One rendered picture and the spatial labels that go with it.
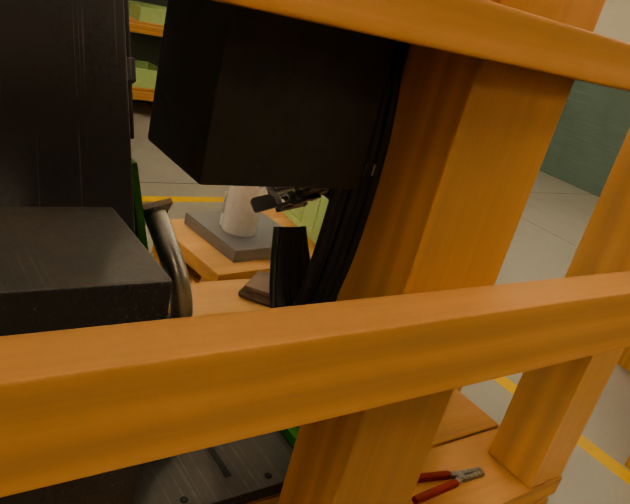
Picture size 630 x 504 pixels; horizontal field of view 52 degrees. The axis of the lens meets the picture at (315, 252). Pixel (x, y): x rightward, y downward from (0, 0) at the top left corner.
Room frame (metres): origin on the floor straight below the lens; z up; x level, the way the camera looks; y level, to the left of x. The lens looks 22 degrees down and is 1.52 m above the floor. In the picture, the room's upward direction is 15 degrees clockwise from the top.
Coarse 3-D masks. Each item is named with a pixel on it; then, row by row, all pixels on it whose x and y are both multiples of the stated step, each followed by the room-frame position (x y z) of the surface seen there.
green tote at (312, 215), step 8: (320, 200) 1.90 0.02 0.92; (328, 200) 1.86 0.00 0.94; (296, 208) 2.01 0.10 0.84; (304, 208) 1.97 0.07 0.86; (312, 208) 1.93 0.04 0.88; (320, 208) 1.89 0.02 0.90; (288, 216) 2.04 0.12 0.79; (296, 216) 2.00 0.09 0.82; (304, 216) 1.96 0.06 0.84; (312, 216) 1.92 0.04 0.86; (320, 216) 1.88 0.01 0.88; (296, 224) 1.99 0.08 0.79; (304, 224) 1.95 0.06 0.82; (312, 224) 1.91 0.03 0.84; (320, 224) 1.87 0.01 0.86; (312, 232) 1.90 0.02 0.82; (312, 240) 1.89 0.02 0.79
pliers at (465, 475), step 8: (432, 472) 0.81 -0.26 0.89; (440, 472) 0.82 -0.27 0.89; (448, 472) 0.82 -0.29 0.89; (456, 472) 0.83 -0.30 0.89; (464, 472) 0.83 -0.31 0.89; (472, 472) 0.84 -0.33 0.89; (480, 472) 0.84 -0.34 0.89; (424, 480) 0.79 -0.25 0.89; (432, 480) 0.80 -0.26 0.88; (456, 480) 0.81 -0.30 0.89; (464, 480) 0.82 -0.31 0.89; (432, 488) 0.78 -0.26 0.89; (440, 488) 0.78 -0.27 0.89; (448, 488) 0.79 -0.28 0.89; (416, 496) 0.75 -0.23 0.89; (424, 496) 0.75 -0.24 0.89; (432, 496) 0.76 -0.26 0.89
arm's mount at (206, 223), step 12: (192, 216) 1.60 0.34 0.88; (204, 216) 1.62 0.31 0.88; (216, 216) 1.64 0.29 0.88; (264, 216) 1.74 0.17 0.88; (192, 228) 1.59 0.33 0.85; (204, 228) 1.55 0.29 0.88; (216, 228) 1.56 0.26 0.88; (264, 228) 1.65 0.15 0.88; (216, 240) 1.51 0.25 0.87; (228, 240) 1.50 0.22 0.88; (240, 240) 1.52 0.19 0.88; (252, 240) 1.54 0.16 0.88; (264, 240) 1.56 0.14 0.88; (228, 252) 1.47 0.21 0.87; (240, 252) 1.46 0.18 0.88; (252, 252) 1.49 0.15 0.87; (264, 252) 1.52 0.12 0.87
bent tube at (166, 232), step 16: (144, 208) 0.76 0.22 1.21; (160, 208) 0.78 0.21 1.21; (160, 224) 0.77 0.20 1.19; (160, 240) 0.76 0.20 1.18; (176, 240) 0.77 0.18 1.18; (160, 256) 0.75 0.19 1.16; (176, 256) 0.75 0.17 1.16; (176, 272) 0.74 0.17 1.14; (176, 288) 0.74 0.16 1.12; (176, 304) 0.74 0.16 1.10; (192, 304) 0.76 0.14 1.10
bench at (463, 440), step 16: (464, 400) 1.06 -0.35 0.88; (448, 416) 0.99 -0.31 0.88; (464, 416) 1.00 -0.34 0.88; (480, 416) 1.02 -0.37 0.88; (448, 432) 0.94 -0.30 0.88; (464, 432) 0.95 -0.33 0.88; (480, 432) 0.97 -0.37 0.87; (496, 432) 0.98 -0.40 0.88; (432, 448) 0.89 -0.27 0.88; (448, 448) 0.90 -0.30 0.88; (464, 448) 0.91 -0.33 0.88; (480, 448) 0.92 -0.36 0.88; (432, 464) 0.85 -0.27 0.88; (448, 464) 0.86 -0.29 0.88; (464, 464) 0.87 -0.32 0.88; (480, 464) 0.88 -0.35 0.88; (496, 464) 0.89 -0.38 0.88; (448, 480) 0.82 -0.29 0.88; (480, 480) 0.84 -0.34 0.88; (496, 480) 0.85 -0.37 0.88; (512, 480) 0.86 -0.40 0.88; (560, 480) 0.90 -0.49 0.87; (272, 496) 0.69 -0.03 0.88; (448, 496) 0.78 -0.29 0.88; (464, 496) 0.79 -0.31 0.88; (480, 496) 0.80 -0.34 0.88; (496, 496) 0.81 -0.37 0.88; (512, 496) 0.82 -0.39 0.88; (528, 496) 0.84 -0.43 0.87; (544, 496) 0.88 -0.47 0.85
